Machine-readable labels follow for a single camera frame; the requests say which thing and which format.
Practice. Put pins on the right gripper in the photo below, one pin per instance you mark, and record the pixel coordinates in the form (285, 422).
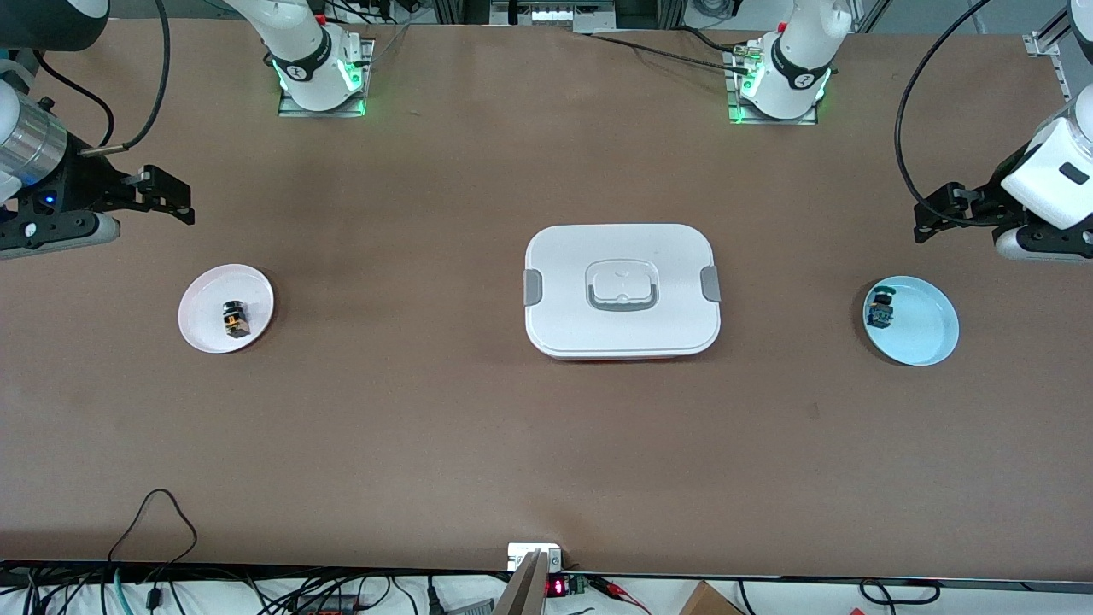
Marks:
(84, 181)

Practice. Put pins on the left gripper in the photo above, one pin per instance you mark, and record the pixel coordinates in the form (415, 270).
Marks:
(989, 202)

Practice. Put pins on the orange black switch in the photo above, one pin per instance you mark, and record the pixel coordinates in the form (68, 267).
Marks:
(236, 323)

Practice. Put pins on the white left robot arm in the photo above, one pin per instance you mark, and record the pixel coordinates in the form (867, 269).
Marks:
(803, 51)

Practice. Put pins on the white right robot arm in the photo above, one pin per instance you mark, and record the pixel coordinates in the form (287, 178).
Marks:
(299, 43)

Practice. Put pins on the white lunch box grey clips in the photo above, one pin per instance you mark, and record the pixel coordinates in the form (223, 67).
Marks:
(666, 256)

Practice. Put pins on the brown cardboard box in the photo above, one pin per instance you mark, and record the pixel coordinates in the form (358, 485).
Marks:
(704, 602)

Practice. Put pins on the light blue round plate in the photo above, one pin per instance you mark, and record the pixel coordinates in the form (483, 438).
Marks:
(926, 329)

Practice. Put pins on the white round plate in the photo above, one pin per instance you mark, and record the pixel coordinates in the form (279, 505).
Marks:
(205, 329)

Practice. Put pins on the black power strip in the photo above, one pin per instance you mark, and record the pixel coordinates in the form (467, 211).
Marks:
(329, 608)

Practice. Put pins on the white mounting plate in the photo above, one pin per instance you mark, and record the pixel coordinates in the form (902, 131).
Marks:
(521, 551)

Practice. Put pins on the red alligator clip lead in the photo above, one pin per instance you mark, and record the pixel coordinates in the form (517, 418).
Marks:
(610, 586)

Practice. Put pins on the red digit display module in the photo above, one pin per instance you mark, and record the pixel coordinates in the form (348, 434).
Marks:
(557, 588)

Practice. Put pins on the blue green switch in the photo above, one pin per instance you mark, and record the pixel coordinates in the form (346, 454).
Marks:
(879, 314)

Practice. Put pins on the aluminium profile bracket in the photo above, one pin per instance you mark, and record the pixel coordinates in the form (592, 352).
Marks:
(1059, 73)

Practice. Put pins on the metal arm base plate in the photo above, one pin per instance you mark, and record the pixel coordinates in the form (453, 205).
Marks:
(732, 94)
(369, 77)

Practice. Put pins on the aluminium equipment frame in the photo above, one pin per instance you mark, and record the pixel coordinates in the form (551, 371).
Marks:
(555, 15)

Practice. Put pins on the aluminium camera bar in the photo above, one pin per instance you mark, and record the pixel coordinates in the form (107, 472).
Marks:
(523, 594)

